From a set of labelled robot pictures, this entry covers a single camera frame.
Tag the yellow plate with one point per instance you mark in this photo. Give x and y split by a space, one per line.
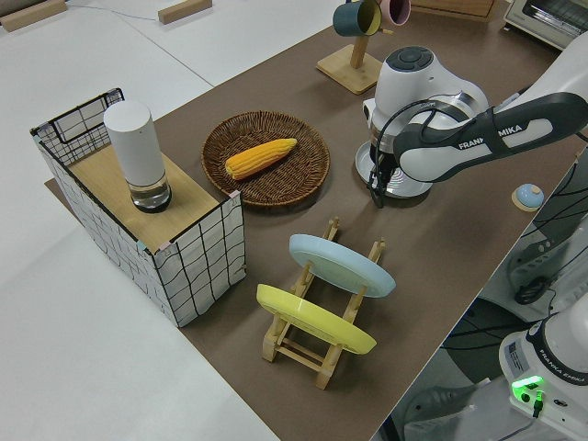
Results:
312 321

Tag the gray round plate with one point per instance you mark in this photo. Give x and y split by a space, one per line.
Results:
409 186

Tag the light blue plate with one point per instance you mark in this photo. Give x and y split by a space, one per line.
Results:
340 266

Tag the white cylinder bottle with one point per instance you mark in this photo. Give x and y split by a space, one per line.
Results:
133 147

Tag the long wooden block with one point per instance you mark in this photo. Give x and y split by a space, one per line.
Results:
184 11
27 16

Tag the brown wicker basket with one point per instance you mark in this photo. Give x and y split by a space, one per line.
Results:
275 184

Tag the wooden drawer cabinet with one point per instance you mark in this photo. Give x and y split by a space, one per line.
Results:
459 8

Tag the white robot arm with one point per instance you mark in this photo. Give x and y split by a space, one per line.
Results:
436 156

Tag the wooden dish rack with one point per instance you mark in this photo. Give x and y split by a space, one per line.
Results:
294 356

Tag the yellow corn cob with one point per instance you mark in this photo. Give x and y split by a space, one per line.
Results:
257 158

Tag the brown table mat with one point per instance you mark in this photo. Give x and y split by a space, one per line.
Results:
436 257

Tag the pink mug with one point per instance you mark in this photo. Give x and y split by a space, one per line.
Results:
399 11

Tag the wooden mug tree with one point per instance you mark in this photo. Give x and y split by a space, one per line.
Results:
349 71

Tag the teal mug yellow inside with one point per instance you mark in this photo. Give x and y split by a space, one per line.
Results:
349 18

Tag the blue dome bell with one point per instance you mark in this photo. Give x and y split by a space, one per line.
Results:
528 197

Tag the white toaster oven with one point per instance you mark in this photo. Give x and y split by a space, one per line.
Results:
519 14

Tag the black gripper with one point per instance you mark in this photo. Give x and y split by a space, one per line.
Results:
385 166

